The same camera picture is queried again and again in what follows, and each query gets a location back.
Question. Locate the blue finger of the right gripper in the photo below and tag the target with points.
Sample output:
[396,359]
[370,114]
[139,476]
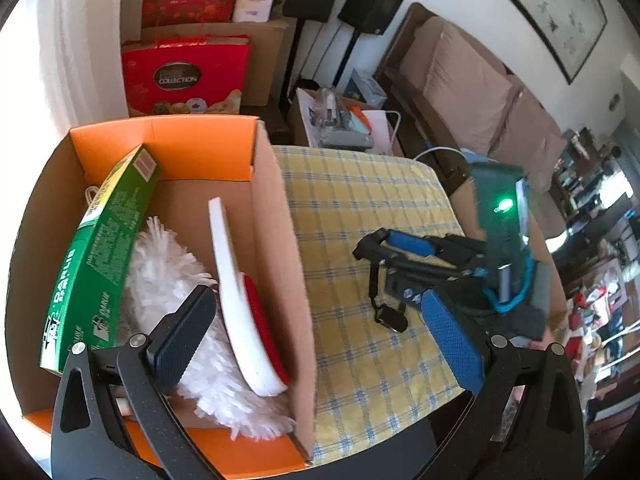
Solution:
[460,251]

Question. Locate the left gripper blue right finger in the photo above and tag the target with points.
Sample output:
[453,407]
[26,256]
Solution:
[486,368]

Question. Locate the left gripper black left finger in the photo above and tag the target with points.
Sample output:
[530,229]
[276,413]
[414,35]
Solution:
[157,366]

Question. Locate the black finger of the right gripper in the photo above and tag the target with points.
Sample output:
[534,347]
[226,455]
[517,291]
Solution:
[373,248]

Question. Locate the green Darlie toothpaste box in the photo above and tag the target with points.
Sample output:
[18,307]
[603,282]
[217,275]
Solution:
[85,301]

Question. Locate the red white lint brush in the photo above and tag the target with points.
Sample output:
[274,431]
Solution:
[248,330]

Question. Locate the person's right hand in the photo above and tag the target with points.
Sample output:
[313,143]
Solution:
[559,336]

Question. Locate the yellow checkered tablecloth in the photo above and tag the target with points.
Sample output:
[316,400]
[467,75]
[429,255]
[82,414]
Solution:
[371,382]

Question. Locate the box of clutter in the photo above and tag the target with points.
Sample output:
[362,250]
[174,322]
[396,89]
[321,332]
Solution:
[325,119]

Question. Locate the brown sofa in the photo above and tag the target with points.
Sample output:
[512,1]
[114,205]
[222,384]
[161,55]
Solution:
[453,91]

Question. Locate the orange cardboard box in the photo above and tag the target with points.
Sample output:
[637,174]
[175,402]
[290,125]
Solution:
[199,158]

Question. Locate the large brown carton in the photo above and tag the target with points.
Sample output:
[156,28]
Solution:
[266,41]

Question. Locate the right black speaker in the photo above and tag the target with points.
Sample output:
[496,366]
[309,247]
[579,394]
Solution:
[365,17]

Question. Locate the red collection gift box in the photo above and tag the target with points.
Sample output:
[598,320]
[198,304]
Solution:
[185,75]

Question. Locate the framed ink painting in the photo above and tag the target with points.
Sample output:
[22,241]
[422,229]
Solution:
[570,29]

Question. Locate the white curtain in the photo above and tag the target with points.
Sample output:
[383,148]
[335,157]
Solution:
[80,42]

